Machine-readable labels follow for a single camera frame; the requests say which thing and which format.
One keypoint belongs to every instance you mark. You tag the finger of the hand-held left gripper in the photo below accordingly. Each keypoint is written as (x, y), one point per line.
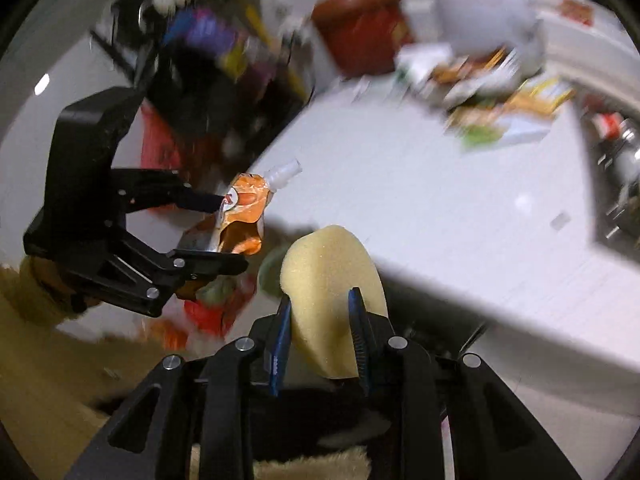
(165, 190)
(200, 264)

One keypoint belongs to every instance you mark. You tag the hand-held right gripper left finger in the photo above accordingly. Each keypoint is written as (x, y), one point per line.
(280, 350)

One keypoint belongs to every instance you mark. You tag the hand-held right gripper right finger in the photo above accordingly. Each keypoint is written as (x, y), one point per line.
(357, 340)

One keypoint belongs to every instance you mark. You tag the yellow sponge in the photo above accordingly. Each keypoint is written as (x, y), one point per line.
(325, 280)

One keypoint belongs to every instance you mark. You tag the orange spout pouch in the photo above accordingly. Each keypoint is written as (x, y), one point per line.
(247, 200)

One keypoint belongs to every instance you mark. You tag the red plastic bag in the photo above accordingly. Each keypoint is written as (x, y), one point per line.
(157, 145)

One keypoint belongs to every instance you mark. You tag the black plastic bag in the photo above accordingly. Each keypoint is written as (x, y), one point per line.
(210, 105)

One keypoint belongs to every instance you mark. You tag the metal storage rack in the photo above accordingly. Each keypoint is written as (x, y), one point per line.
(130, 20)

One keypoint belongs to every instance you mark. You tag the beige fleece clothing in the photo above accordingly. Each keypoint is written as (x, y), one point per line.
(45, 385)

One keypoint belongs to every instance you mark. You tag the red clay slow cooker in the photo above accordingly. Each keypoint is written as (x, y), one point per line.
(360, 30)

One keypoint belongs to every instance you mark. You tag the brown snack box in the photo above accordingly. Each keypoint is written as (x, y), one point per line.
(480, 75)

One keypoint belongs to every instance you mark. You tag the steel sink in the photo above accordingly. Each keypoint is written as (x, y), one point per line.
(617, 175)

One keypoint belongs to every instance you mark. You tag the white rice cooker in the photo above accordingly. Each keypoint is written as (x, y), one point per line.
(485, 5)

